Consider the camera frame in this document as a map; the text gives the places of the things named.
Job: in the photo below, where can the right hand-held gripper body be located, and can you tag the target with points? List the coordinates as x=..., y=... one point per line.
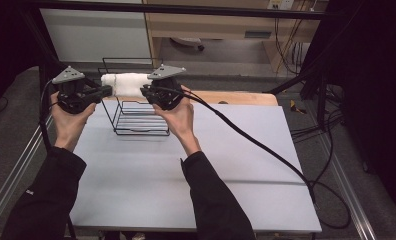
x=164, y=95

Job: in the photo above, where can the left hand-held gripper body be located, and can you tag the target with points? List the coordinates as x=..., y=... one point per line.
x=74, y=96

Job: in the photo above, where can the white towel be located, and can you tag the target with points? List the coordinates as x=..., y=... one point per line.
x=127, y=84

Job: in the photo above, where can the person's left hand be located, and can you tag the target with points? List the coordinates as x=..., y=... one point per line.
x=67, y=125

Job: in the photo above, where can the person's right hand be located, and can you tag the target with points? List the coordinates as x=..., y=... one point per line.
x=181, y=120

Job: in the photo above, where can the white cabinet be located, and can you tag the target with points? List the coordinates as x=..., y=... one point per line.
x=96, y=35

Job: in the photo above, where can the chair base with caster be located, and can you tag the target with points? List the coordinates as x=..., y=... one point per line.
x=187, y=41

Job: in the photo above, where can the wooden table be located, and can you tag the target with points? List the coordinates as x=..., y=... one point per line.
x=239, y=97

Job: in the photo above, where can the light wooden desk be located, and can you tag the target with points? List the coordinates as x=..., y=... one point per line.
x=212, y=25

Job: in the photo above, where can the yellow black striped tape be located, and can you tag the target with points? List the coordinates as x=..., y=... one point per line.
x=296, y=107

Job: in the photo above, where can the white power strip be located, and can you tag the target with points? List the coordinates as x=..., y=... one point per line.
x=281, y=4

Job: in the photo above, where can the aluminium floor rail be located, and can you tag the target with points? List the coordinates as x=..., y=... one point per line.
x=16, y=166
x=349, y=186

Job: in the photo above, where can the black metal frame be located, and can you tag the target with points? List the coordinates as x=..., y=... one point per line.
x=219, y=10

